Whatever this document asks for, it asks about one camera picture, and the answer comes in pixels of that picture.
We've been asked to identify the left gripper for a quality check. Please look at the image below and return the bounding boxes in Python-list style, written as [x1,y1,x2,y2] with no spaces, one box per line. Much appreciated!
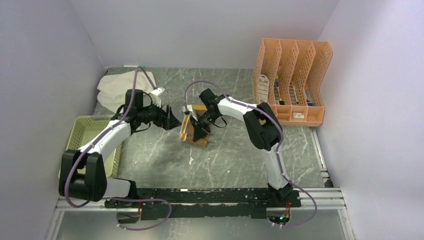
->
[137,98,182,131]

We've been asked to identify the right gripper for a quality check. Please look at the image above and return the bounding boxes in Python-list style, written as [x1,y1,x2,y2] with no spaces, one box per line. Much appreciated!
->
[190,110,220,142]

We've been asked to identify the yellow brown bear towel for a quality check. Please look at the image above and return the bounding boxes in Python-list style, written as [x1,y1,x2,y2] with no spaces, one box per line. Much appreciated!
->
[179,104,209,147]

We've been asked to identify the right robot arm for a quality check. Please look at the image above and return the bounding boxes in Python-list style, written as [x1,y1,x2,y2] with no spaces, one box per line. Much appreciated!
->
[190,88,293,207]

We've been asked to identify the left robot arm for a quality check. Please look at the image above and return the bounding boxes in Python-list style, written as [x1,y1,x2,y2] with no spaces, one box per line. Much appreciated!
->
[58,87,181,208]

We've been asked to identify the white crumpled towel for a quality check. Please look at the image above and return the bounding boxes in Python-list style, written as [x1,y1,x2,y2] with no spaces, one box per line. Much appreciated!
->
[97,70,157,113]

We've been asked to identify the white green marker pen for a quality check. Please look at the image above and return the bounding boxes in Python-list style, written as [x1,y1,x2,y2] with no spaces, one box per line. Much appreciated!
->
[123,64,146,68]

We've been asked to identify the white tag in organizer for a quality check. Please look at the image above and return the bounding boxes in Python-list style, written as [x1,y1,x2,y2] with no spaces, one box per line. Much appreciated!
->
[257,73,270,103]

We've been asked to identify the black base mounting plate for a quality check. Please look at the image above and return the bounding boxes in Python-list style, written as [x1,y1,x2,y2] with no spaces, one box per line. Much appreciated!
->
[104,187,301,220]

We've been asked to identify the green plastic basket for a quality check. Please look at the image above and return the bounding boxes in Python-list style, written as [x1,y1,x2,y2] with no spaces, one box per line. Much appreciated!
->
[59,114,124,180]

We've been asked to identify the small white box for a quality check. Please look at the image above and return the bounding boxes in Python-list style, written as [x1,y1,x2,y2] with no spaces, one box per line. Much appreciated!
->
[292,112,305,120]

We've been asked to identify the orange file organizer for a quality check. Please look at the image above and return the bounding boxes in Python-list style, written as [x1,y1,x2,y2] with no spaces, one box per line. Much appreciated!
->
[251,38,333,127]

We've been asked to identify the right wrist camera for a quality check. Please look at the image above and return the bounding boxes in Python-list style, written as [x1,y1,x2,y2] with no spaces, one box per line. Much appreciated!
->
[182,104,198,121]

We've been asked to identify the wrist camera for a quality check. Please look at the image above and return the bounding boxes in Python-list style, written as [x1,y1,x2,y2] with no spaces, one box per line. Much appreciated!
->
[148,87,165,108]
[182,104,198,121]

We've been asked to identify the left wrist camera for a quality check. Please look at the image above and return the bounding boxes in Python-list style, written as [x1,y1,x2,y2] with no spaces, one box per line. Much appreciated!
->
[148,87,165,108]

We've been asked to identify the aluminium frame rails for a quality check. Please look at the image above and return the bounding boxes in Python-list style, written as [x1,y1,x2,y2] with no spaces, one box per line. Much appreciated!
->
[47,127,356,240]

